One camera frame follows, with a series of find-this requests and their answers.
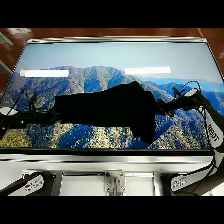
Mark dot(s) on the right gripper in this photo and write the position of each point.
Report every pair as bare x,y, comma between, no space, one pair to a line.
165,107

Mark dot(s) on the black garment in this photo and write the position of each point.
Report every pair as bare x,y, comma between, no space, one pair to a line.
106,106

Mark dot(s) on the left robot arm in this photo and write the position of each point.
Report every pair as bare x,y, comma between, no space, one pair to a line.
23,117

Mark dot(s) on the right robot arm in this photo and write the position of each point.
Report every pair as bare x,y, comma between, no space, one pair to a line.
209,115

